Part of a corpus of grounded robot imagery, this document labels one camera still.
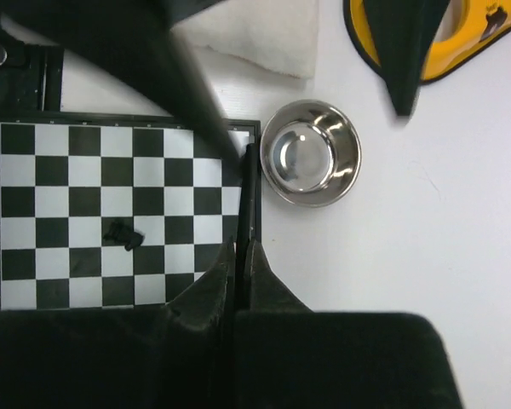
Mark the black white chessboard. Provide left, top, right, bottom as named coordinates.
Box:
left=0, top=112, right=240, bottom=310

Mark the white fluffy cushion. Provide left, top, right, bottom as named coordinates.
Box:
left=174, top=0, right=319, bottom=79

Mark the black tent pole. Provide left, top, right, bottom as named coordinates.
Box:
left=234, top=143, right=258, bottom=310

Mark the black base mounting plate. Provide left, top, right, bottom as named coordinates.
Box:
left=0, top=25, right=64, bottom=112

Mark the yellow double bowl holder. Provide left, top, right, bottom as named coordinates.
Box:
left=342, top=0, right=511, bottom=84

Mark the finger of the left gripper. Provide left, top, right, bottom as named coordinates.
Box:
left=363, top=1, right=450, bottom=118
left=0, top=0, right=241, bottom=164

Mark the black chess piece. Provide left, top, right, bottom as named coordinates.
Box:
left=103, top=220, right=145, bottom=251

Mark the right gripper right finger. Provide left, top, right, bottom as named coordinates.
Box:
left=234, top=241, right=462, bottom=408

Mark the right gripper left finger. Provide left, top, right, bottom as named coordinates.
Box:
left=0, top=242, right=235, bottom=408

